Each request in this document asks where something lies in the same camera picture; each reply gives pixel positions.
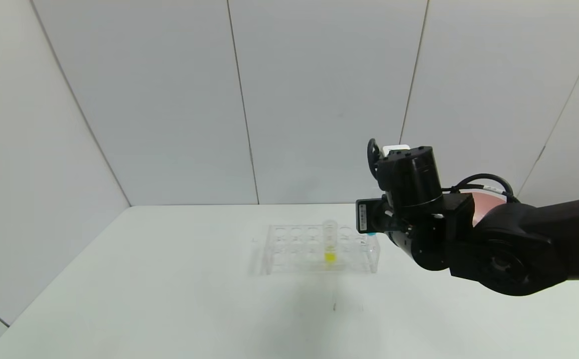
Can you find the test tube with yellow pigment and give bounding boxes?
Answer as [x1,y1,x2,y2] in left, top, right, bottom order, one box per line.
[322,220,339,263]

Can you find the black looped camera cable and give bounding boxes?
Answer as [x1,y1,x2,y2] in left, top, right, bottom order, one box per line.
[367,138,383,181]

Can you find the pink bowl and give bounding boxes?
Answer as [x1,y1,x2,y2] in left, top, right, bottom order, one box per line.
[470,191,508,228]

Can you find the clear acrylic test tube rack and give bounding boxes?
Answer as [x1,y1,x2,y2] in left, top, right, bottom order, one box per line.
[262,223,381,275]

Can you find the black labelled wrist camera box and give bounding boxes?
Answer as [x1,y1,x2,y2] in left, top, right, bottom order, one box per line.
[356,198,386,236]

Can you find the black cable with white tag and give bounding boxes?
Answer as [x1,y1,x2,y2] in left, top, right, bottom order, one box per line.
[443,173,519,204]

